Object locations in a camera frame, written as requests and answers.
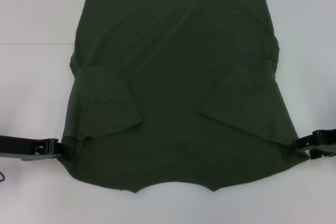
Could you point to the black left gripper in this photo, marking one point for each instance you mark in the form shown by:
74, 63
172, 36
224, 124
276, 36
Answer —
15, 145

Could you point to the dark green t-shirt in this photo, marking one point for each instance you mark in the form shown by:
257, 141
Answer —
168, 77

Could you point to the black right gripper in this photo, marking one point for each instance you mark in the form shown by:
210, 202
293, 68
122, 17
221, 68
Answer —
330, 138

